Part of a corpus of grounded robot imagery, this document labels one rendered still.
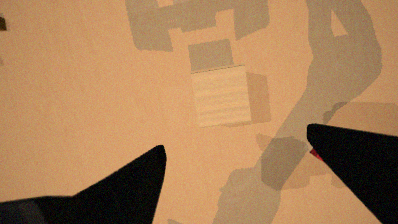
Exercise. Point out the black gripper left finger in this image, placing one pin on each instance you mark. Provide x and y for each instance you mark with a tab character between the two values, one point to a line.
129	195

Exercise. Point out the small dark red cube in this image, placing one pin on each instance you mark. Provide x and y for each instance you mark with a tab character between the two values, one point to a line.
315	154

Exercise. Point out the small orange block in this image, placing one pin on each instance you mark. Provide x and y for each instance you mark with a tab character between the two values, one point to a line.
2	24

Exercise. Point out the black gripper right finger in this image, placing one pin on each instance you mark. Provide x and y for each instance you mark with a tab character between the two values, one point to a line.
367	162

